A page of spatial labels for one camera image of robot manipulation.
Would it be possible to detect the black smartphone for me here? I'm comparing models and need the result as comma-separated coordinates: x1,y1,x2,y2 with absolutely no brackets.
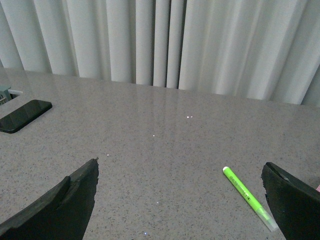
0,99,53,134

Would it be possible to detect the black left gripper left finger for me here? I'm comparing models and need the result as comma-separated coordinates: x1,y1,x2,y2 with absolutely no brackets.
0,158,99,240

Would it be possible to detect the green highlighter pen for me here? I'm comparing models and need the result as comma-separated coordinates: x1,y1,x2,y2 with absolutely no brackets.
222,166,279,232

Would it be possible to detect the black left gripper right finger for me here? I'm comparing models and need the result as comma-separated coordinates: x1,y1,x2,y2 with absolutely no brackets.
261,162,320,240

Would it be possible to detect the white vertical curtain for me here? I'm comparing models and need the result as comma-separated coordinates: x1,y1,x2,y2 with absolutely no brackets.
0,0,320,107

